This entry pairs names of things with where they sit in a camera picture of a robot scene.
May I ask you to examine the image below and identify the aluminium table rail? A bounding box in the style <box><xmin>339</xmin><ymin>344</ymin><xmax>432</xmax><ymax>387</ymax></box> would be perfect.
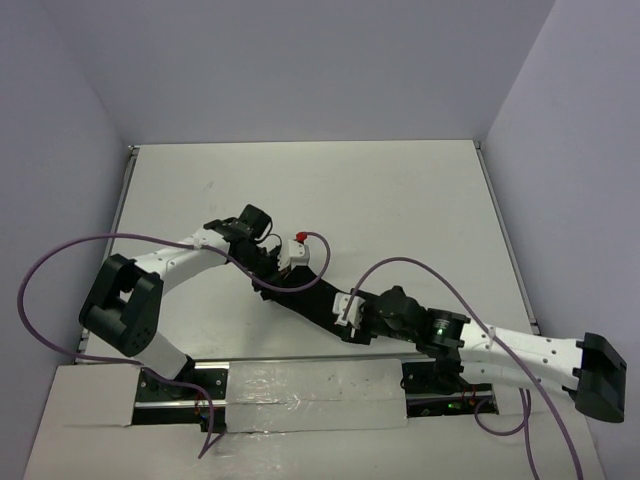
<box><xmin>77</xmin><ymin>145</ymin><xmax>140</xmax><ymax>359</ymax></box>

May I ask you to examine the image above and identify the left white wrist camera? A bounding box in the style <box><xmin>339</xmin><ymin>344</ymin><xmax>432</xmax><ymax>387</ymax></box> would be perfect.
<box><xmin>278</xmin><ymin>232</ymin><xmax>310</xmax><ymax>271</ymax></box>

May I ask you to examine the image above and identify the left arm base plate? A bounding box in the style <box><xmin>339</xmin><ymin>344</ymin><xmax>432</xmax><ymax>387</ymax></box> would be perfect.
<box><xmin>131</xmin><ymin>368</ymin><xmax>228</xmax><ymax>433</ymax></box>

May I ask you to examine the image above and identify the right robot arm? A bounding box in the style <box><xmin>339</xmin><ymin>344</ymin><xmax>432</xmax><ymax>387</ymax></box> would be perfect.
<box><xmin>332</xmin><ymin>286</ymin><xmax>627</xmax><ymax>423</ymax></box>

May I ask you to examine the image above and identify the black t shirt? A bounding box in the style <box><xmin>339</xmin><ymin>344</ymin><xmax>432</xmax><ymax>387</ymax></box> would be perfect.
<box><xmin>252</xmin><ymin>267</ymin><xmax>377</xmax><ymax>345</ymax></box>

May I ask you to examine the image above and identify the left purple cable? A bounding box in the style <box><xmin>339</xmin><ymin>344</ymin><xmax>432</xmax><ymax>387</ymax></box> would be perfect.
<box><xmin>17</xmin><ymin>230</ymin><xmax>332</xmax><ymax>459</ymax></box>

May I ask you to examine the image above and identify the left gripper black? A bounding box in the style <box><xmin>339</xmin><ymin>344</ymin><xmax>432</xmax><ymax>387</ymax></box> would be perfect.
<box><xmin>234</xmin><ymin>245</ymin><xmax>291</xmax><ymax>295</ymax></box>

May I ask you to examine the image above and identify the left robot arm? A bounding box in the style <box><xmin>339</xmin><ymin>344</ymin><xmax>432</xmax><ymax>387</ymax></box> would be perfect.
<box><xmin>79</xmin><ymin>205</ymin><xmax>308</xmax><ymax>399</ymax></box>

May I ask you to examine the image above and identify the purple cable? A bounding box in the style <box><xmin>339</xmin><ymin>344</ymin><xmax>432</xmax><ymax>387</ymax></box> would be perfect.
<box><xmin>17</xmin><ymin>230</ymin><xmax>332</xmax><ymax>459</ymax></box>
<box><xmin>344</xmin><ymin>257</ymin><xmax>586</xmax><ymax>480</ymax></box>

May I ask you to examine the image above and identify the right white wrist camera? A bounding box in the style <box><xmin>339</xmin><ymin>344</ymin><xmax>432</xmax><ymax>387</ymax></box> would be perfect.
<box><xmin>332</xmin><ymin>293</ymin><xmax>365</xmax><ymax>329</ymax></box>

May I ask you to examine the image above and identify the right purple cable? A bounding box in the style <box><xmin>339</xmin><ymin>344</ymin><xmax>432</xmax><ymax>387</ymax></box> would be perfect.
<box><xmin>344</xmin><ymin>257</ymin><xmax>586</xmax><ymax>480</ymax></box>

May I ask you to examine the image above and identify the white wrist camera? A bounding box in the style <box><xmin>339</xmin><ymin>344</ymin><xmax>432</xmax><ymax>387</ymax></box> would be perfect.
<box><xmin>278</xmin><ymin>232</ymin><xmax>310</xmax><ymax>271</ymax></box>
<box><xmin>332</xmin><ymin>293</ymin><xmax>365</xmax><ymax>329</ymax></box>

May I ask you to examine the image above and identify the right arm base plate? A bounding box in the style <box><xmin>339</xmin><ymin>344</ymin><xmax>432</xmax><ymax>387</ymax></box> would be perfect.
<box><xmin>400</xmin><ymin>360</ymin><xmax>498</xmax><ymax>418</ymax></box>

